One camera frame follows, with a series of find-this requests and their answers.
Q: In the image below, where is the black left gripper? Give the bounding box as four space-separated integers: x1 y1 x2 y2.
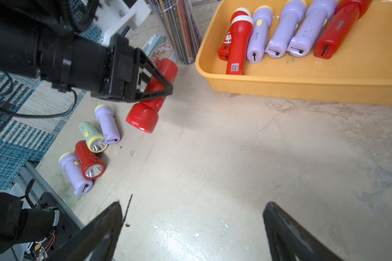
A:
90 34 173 103

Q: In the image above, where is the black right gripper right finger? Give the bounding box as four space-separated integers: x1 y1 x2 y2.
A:
262 202 341 261

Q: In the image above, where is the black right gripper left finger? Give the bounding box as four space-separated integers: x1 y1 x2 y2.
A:
46 202 123 261

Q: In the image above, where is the green flashlight yellow head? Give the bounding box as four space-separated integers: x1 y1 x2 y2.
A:
78 121 108 153

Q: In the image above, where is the red flashlight white flower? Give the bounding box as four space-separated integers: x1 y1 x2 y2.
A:
218 7 251 61

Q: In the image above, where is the purple flashlight yellow head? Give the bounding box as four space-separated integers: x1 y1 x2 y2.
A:
247 5 273 63

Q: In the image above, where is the yellow plastic storage tray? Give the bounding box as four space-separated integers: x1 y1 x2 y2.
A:
196 0 392 105

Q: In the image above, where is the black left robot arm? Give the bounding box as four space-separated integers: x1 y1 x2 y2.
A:
0 1 173 103

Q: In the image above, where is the beige tape roll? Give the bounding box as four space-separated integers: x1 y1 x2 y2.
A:
149 43 178 66

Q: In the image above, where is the grey white stapler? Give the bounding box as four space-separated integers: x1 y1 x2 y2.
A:
142 34 164 58

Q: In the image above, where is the mesh cup of pencils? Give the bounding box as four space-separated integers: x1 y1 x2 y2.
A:
147 0 203 64

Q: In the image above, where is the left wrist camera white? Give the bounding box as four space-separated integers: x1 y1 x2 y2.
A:
93 0 151 47

